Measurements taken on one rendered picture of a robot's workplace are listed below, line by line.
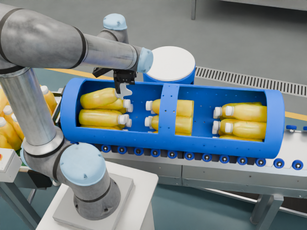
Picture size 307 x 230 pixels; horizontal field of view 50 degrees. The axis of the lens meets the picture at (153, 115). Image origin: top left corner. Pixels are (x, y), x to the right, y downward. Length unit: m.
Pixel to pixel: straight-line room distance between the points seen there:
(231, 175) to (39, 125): 0.91
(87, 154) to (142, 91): 0.65
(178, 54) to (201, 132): 0.48
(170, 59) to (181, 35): 1.96
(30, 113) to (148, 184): 0.49
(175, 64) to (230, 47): 1.90
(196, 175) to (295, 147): 0.46
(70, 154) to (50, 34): 0.38
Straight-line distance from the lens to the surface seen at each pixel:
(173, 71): 1.69
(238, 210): 2.42
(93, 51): 0.78
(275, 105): 1.31
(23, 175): 1.66
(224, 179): 1.52
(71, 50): 0.70
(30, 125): 0.91
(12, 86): 0.83
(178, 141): 1.30
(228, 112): 1.35
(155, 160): 1.48
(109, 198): 1.04
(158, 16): 4.04
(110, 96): 1.35
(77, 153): 0.94
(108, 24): 1.11
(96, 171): 0.91
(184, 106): 1.33
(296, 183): 1.57
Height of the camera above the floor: 2.16
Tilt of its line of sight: 49 degrees down
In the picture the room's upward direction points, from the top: 4 degrees counter-clockwise
